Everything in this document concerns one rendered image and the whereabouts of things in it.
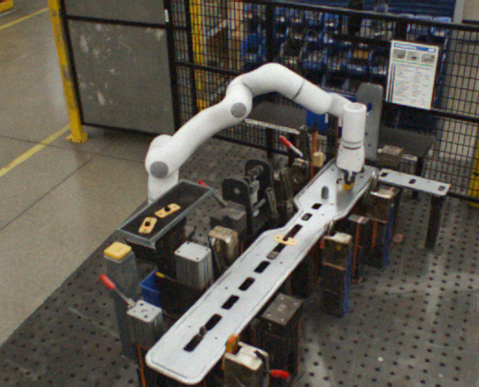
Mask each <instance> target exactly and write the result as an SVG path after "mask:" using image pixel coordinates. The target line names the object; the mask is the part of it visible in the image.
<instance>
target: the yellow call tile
mask: <svg viewBox="0 0 479 387"><path fill-rule="evenodd" d="M131 250H132V248H131V247H130V246H126V245H123V244H121V243H119V242H115V243H113V244H112V246H111V247H109V248H108V249H107V250H105V251H104V253H105V254H107V255H109V256H111V257H113V258H116V259H120V258H121V257H123V256H124V255H125V254H126V253H127V252H129V251H131Z"/></svg>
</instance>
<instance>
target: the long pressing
mask: <svg viewBox="0 0 479 387"><path fill-rule="evenodd" d="M336 163H337V158H333V159H331V160H330V161H329V162H328V163H327V164H326V165H325V166H324V167H323V168H322V169H321V170H320V171H318V173H317V174H316V175H315V176H314V177H313V178H312V179H311V180H310V181H309V182H308V183H307V184H306V185H305V187H304V188H303V189H302V190H301V191H300V192H299V193H298V194H297V195H296V196H295V197H294V199H293V204H294V206H295V208H296V209H297V211H298V212H297V213H296V214H295V215H294V216H293V217H292V218H291V220H290V221H289V222H288V223H287V224H286V226H285V227H284V228H282V229H275V230H268V231H265V232H264V233H263V234H262V235H261V236H260V237H259V238H258V239H257V240H256V241H255V242H254V243H253V244H252V245H251V246H250V247H249V248H248V249H247V251H246V252H244V253H243V254H242V255H241V256H240V257H239V258H238V259H237V260H236V261H235V262H234V263H233V265H232V266H230V268H229V269H228V270H227V271H226V272H225V273H224V274H223V275H222V276H221V277H220V278H219V279H218V280H217V281H216V282H215V284H214V285H213V286H211V287H210V288H209V289H208V290H207V291H206V292H205V293H204V294H203V295H202V296H201V297H200V298H199V299H198V300H197V301H196V302H195V303H194V304H193V305H192V307H191V308H190V309H189V310H188V311H187V312H186V313H185V314H184V315H183V316H182V317H181V318H180V319H179V320H178V321H177V322H176V323H175V324H174V325H173V326H172V327H171V328H170V329H169V331H168V332H167V333H166V334H165V335H164V336H163V337H161V338H160V339H159V340H158V341H157V342H156V343H155V344H154V345H153V346H152V347H151V348H150V349H149V350H148V351H147V353H146V364H147V365H148V367H149V368H151V369H154V370H157V371H159V372H161V373H163V374H165V376H167V377H170V378H172V379H173V380H175V381H178V382H180V383H182V384H185V385H195V384H197V383H199V382H200V381H202V380H203V379H204V378H205V377H206V376H207V374H208V373H209V372H210V371H211V370H212V368H213V367H214V366H215V365H216V363H217V362H218V361H219V360H220V358H221V357H222V356H223V355H224V352H225V348H226V347H225V343H226V340H227V339H228V337H229V336H230V335H231V334H232V333H234V334H236V335H240V334H241V332H242V331H243V330H244V329H246V328H247V326H248V325H249V324H250V323H251V321H252V320H253V319H254V318H255V316H256V315H257V314H258V313H259V312H260V310H261V309H262V307H263V305H264V304H265V303H266V302H267V301H268V299H269V298H271V297H272V296H273V294H274V293H275V292H276V290H277V289H278V288H279V287H280V286H281V284H282V283H284V282H285V281H286V279H287V278H288V277H289V276H290V274H291V273H292V272H293V271H294V270H295V268H296V267H297V266H298V264H299V262H300V261H301V260H302V259H303V257H304V256H305V255H306V254H307V253H308V251H309V250H310V249H311V248H312V246H313V245H314V244H315V243H316V241H317V240H318V239H320V238H321V236H322V235H323V233H324V231H325V229H324V227H325V224H326V222H327V221H328V220H329V218H330V217H332V218H334V219H335V220H338V219H341V218H343V217H345V216H346V215H347V213H348V212H349V211H350V210H351V208H352V207H353V206H354V205H355V203H356V202H357V201H358V199H360V198H361V197H362V196H363V194H364V193H365V192H366V191H367V189H368V184H369V182H368V180H369V178H370V176H371V175H372V174H373V173H374V172H377V173H379V172H380V171H379V170H378V169H377V168H374V167H371V166H367V165H364V168H365V172H364V173H358V174H357V175H356V177H355V180H356V182H355V183H354V185H353V187H352V188H351V189H350V190H349V191H348V190H345V189H341V187H342V185H343V184H344V181H345V180H344V174H343V172H342V171H341V170H340V169H339V168H338V167H336ZM362 177H363V178H362ZM340 178H341V179H342V180H339V179H340ZM337 179H338V180H339V182H336V181H337ZM324 185H327V187H328V188H329V191H330V192H329V198H328V199H323V198H321V189H322V187H324ZM314 204H322V206H321V208H320V209H317V210H315V209H312V208H311V207H312V206H313V205H314ZM331 204H332V205H331ZM305 214H311V215H312V217H311V218H310V219H309V220H308V221H305V220H302V219H301V218H302V217H303V216H304V215H305ZM323 214H324V215H323ZM296 224H299V225H300V226H302V227H303V228H302V229H301V230H300V231H299V232H298V234H297V235H296V236H295V237H294V238H293V239H294V240H297V241H298V242H297V244H296V245H295V246H290V245H287V244H286V247H285V248H284V250H282V251H281V252H280V253H279V254H277V256H276V257H275V258H274V259H273V260H271V259H268V258H266V256H267V255H268V254H269V253H270V252H271V251H272V250H273V249H274V247H275V246H276V245H277V244H278V243H281V242H277V241H274V240H273V238H274V237H275V236H276V235H282V236H286V235H287V234H288V233H289V232H290V231H291V230H292V229H293V228H294V227H295V226H296ZM256 254H258V255H256ZM262 261H266V262H269V266H268V267H267V268H266V269H265V270H264V271H263V272H262V273H261V274H257V273H254V271H255V270H256V268H257V267H258V266H259V265H260V263H261V262H262ZM280 262H283V263H282V264H280ZM247 278H252V279H255V281H254V283H253V284H252V285H251V286H250V287H249V288H248V290H246V291H241V290H239V289H238V287H239V286H240V285H241V284H242V283H243V282H244V281H246V280H247ZM225 287H227V289H225ZM232 295H234V296H237V297H239V299H238V300H237V301H236V302H235V303H234V304H233V305H232V307H231V308H230V310H229V311H225V310H223V308H221V306H222V305H223V304H224V303H225V302H226V301H227V300H228V298H229V297H230V296H232ZM214 315H218V316H221V317H222V319H221V320H220V321H219V322H218V324H217V325H216V326H215V327H214V328H213V329H212V330H211V331H208V330H206V331H207V333H206V335H200V334H198V333H199V327H200V326H204V325H205V324H207V323H208V322H209V321H210V320H211V318H212V317H213V316H214ZM189 326H191V328H189ZM195 335H199V336H201V337H202V338H203V340H202V341H201V342H200V343H199V344H198V345H197V346H196V348H195V349H194V350H193V351H192V352H187V351H185V350H183V348H184V347H185V346H186V345H187V344H188V343H189V342H190V341H191V340H192V339H193V337H194V336H195ZM216 337H217V339H216Z"/></svg>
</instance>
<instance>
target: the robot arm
mask: <svg viewBox="0 0 479 387"><path fill-rule="evenodd" d="M272 91H277V92H279V93H281V94H282V95H285V96H287V97H288V98H290V99H292V100H293V101H295V102H296V103H298V104H300V105H302V107H303V108H305V109H307V110H308V111H311V112H313V113H315V114H318V115H322V114H324V113H326V112H328V113H330V114H333V115H335V116H336V117H338V118H340V119H342V120H343V129H342V136H341V137H340V140H342V143H341V144H340V147H339V151H338V157H337V163H336V167H338V168H339V169H340V170H341V171H342V172H343V174H344V180H345V181H344V183H346V182H347V181H348V176H349V172H348V170H351V171H352V174H351V176H350V183H349V184H352V183H353V182H354V181H355V177H356V175H357V174H358V173H364V172H365V168H364V164H365V152H364V147H363V144H364V133H365V123H366V113H367V108H366V106H363V105H361V104H358V103H351V102H350V100H347V99H346V98H344V97H342V96H341V95H338V94H336V93H327V92H325V91H323V90H321V89H319V88H317V87H315V86H314V85H312V84H311V83H310V82H308V81H307V80H305V79H304V78H302V77H300V76H298V75H296V74H295V73H293V72H292V71H290V70H288V69H287V68H285V67H283V66H281V65H279V64H267V65H265V66H263V67H261V68H259V69H257V70H255V71H253V72H251V73H249V74H246V75H242V76H239V77H237V78H236V79H234V80H233V81H232V82H231V83H230V84H229V85H228V88H227V91H226V97H225V98H224V99H223V100H222V101H221V102H220V103H218V104H217V105H215V106H212V108H210V109H206V110H204V111H201V112H200V113H198V114H197V115H196V116H194V117H193V118H192V119H191V120H190V121H189V122H188V123H187V124H185V125H184V126H183V127H182V128H181V129H180V130H179V131H178V132H177V133H176V134H175V135H174V136H170V135H160V136H158V137H156V138H155V139H154V140H153V141H152V143H151V145H150V148H149V150H148V154H147V157H146V170H147V172H148V173H149V176H148V204H150V203H152V202H153V201H154V200H156V199H157V198H158V197H160V196H161V195H162V194H163V193H165V192H166V191H167V190H168V189H169V188H172V187H173V185H174V184H176V183H177V182H178V178H179V167H180V166H181V165H182V164H183V163H184V162H185V161H186V160H187V158H188V157H189V156H190V155H191V154H192V153H193V152H194V151H195V150H196V149H197V148H198V147H199V146H200V145H201V144H202V143H203V142H204V141H205V140H206V139H207V138H210V137H211V136H212V135H214V134H216V133H217V132H219V131H220V130H222V129H224V128H227V127H230V126H232V125H235V124H237V123H239V122H241V121H242V120H243V119H246V118H247V117H248V115H249V114H250V113H251V106H252V98H254V97H255V96H257V95H260V94H264V93H268V92H272Z"/></svg>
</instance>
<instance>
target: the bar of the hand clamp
mask: <svg viewBox="0 0 479 387"><path fill-rule="evenodd" d="M297 131H299V137H300V144H301V153H302V160H305V161H307V162H308V160H309V161H310V162H309V163H308V167H309V165H311V159H310V143H309V135H311V134H312V132H313V129H312V128H311V127H310V128H309V129H308V126H306V125H302V126H301V127H300V128H299V129H297ZM308 133H309V135H308Z"/></svg>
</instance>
